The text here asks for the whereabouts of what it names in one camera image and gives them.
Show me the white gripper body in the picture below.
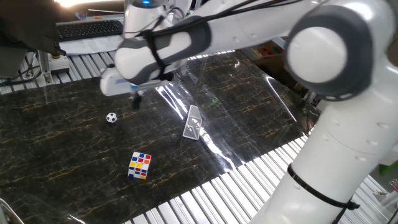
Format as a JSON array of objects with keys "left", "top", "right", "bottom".
[{"left": 99, "top": 66, "right": 134, "bottom": 97}]

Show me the white paper sheet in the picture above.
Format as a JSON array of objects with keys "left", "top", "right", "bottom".
[{"left": 58, "top": 34, "right": 125, "bottom": 56}]

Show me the black keyboard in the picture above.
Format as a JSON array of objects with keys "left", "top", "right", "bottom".
[{"left": 55, "top": 19, "right": 124, "bottom": 43}]

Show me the multicolour Rubik's cube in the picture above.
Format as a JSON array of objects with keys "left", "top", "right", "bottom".
[{"left": 127, "top": 151, "right": 152, "bottom": 180}]

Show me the black marble pattern mat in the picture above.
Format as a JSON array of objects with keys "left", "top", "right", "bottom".
[{"left": 0, "top": 50, "right": 321, "bottom": 224}]

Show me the short aluminium upright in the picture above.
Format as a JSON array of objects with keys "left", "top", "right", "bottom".
[{"left": 36, "top": 49, "right": 54, "bottom": 86}]

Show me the green plastic object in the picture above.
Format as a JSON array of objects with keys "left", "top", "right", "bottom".
[{"left": 377, "top": 160, "right": 398, "bottom": 177}]

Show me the black velcro strap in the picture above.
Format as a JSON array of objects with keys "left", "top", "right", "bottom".
[{"left": 142, "top": 29, "right": 175, "bottom": 82}]

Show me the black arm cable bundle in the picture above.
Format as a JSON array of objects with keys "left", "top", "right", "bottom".
[{"left": 136, "top": 0, "right": 304, "bottom": 37}]

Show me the black cable tie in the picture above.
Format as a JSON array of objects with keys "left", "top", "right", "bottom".
[{"left": 287, "top": 164, "right": 361, "bottom": 211}]

